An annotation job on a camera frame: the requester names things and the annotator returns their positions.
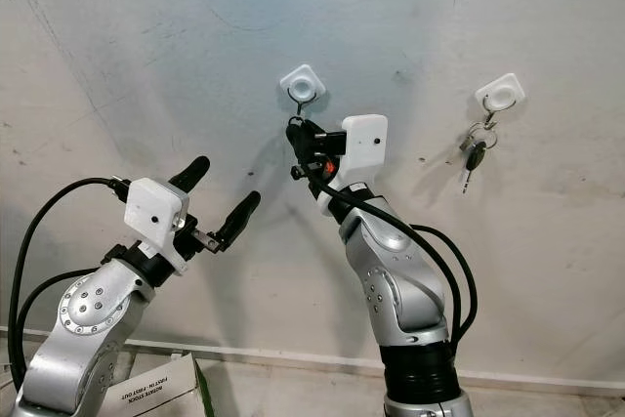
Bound keys with black fob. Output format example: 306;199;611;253
457;118;500;194

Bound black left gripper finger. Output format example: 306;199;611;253
171;156;212;192
220;190;262;248

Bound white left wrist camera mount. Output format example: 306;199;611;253
124;178;190;264

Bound short black left arm cable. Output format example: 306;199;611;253
15;268;104;389

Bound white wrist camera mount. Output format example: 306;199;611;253
316;114;390;217
124;178;190;264

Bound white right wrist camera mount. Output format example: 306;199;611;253
316;114;390;217

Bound green and white cardboard box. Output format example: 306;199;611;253
109;353;207;417

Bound white square wall hook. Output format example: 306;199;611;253
278;63;327;106
475;73;526;116

